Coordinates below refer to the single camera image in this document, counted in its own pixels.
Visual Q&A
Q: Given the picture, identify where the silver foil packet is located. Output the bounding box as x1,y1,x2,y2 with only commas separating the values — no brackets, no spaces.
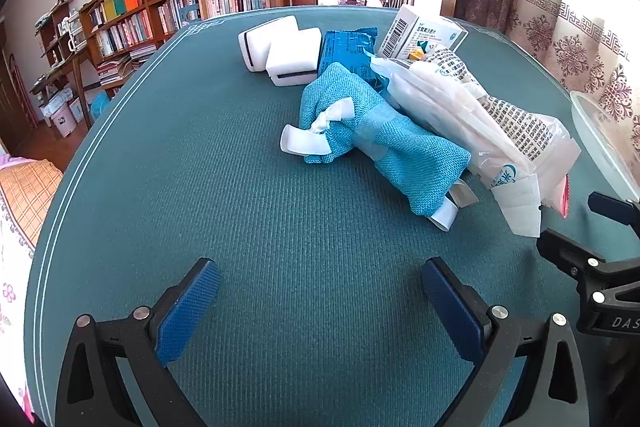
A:
447,183,479,209

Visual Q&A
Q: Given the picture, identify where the teal table mat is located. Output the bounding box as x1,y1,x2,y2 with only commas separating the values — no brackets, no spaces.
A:
22,4,640,427

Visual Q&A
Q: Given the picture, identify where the white medicine box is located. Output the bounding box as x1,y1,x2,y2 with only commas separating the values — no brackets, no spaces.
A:
376,4,468,60

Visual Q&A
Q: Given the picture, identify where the clear plastic container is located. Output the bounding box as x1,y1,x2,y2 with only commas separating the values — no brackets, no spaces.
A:
570,91,640,200

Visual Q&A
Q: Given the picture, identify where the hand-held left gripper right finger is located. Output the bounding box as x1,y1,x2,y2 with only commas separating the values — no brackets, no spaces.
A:
421,257,591,427

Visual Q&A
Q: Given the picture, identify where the white plastic mask bag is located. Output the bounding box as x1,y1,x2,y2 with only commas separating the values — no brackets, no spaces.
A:
370,47,583,238

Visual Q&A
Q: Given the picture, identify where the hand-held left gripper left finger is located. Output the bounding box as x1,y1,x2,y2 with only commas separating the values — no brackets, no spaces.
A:
54,257,221,427

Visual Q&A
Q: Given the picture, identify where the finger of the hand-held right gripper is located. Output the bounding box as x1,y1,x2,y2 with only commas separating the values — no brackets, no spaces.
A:
536,228,640,295
587,192,640,226

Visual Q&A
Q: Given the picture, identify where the wooden desk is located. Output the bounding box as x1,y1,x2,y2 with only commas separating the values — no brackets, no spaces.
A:
30,48,95,131

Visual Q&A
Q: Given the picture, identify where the white sponge block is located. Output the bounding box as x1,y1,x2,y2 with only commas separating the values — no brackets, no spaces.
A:
238,16,299,72
265,27,322,86

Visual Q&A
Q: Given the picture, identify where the pink packet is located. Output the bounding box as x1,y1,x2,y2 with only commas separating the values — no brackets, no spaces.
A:
547,174,571,219

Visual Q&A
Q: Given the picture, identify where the bed with pink checked quilt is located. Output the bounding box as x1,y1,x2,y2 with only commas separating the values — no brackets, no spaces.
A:
0,154,64,413

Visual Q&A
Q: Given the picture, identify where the patterned beige curtain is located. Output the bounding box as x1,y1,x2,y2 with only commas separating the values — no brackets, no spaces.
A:
455,0,640,150

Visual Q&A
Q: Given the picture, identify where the blue woven pouch white ribbon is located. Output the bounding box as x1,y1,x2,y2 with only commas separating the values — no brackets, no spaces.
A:
280,62,472,232

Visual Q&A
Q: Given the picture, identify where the pink waste bin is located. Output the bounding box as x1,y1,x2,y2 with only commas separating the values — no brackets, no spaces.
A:
51,103,78,138

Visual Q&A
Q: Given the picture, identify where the small wooden shelf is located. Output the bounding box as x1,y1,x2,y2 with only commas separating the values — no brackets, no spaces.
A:
35,2,83,68

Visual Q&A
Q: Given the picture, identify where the blue wipes packet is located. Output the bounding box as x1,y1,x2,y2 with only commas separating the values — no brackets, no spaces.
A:
317,28,391,94

